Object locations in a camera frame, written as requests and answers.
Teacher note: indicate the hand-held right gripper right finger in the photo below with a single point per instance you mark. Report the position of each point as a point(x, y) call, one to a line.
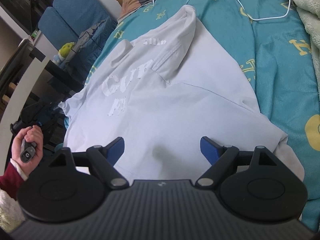
point(208, 150)

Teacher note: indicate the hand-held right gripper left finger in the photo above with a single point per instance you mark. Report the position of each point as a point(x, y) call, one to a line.
point(117, 150)

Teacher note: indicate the white fluffy cloth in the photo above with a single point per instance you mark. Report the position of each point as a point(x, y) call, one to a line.
point(10, 210)

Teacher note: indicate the blue covered chair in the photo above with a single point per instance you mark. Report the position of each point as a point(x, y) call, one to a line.
point(52, 22)
point(80, 0)

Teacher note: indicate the yellow-green plush toy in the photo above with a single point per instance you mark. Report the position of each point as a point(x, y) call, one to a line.
point(65, 50)

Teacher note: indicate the person's left forearm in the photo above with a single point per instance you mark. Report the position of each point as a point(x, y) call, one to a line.
point(8, 180)

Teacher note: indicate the grey cloth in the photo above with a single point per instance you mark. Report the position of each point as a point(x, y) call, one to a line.
point(85, 36)

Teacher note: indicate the person's left hand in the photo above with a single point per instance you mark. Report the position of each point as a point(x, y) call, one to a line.
point(16, 151)

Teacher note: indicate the green fleece blanket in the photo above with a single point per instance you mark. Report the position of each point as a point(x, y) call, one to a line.
point(307, 17)

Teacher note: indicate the bed with teal sheet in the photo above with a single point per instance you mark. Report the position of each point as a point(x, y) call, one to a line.
point(275, 80)

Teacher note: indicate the white t-shirt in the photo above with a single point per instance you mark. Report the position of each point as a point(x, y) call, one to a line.
point(162, 105)

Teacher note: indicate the white and black table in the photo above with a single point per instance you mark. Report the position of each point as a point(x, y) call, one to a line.
point(25, 87)

